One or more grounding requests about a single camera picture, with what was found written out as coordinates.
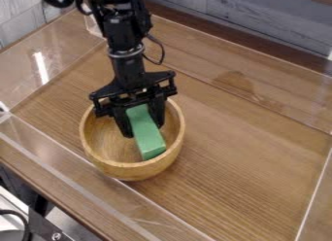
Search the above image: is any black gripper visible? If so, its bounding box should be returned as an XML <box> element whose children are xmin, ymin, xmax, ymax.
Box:
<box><xmin>89</xmin><ymin>50</ymin><xmax>175</xmax><ymax>138</ymax></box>

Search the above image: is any green rectangular block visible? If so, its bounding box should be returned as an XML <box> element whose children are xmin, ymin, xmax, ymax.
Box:
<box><xmin>125</xmin><ymin>104</ymin><xmax>166</xmax><ymax>160</ymax></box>

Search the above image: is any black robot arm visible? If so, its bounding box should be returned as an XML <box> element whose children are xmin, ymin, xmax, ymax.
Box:
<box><xmin>42</xmin><ymin>0</ymin><xmax>175</xmax><ymax>138</ymax></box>

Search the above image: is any brown wooden bowl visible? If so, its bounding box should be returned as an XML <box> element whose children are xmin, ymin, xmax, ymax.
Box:
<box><xmin>78</xmin><ymin>99</ymin><xmax>185</xmax><ymax>181</ymax></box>

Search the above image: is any clear acrylic corner bracket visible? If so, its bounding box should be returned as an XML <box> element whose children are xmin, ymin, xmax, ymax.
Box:
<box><xmin>83</xmin><ymin>15</ymin><xmax>102</xmax><ymax>38</ymax></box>

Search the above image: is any clear acrylic tray wall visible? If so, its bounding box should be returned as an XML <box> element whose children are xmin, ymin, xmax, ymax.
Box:
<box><xmin>0</xmin><ymin>101</ymin><xmax>214</xmax><ymax>241</ymax></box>

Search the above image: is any black metal bracket with bolt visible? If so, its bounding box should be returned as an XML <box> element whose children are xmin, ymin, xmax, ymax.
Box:
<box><xmin>27</xmin><ymin>208</ymin><xmax>74</xmax><ymax>241</ymax></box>

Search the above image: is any black cable bottom left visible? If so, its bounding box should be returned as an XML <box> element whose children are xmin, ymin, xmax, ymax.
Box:
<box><xmin>0</xmin><ymin>209</ymin><xmax>30</xmax><ymax>241</ymax></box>

